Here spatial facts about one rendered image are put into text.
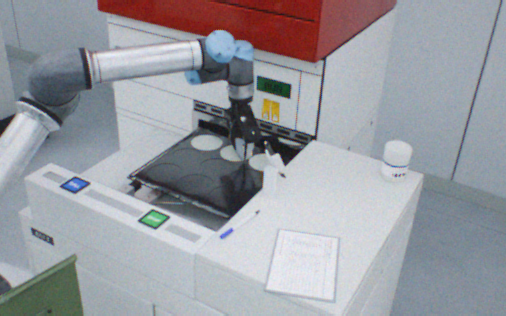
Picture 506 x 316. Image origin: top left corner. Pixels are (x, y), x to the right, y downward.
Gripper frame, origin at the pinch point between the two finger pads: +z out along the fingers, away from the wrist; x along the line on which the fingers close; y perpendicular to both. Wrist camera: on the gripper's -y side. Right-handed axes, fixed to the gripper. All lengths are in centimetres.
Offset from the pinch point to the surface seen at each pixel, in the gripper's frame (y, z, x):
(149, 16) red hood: 40, -34, 15
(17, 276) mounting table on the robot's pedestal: -17, 7, 68
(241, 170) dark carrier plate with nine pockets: -3.1, 2.0, 2.4
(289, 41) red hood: -0.1, -34.5, -14.0
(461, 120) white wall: 63, 52, -154
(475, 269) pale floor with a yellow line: 5, 98, -123
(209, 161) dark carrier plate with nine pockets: 4.9, 1.6, 9.5
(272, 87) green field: 8.2, -17.3, -13.1
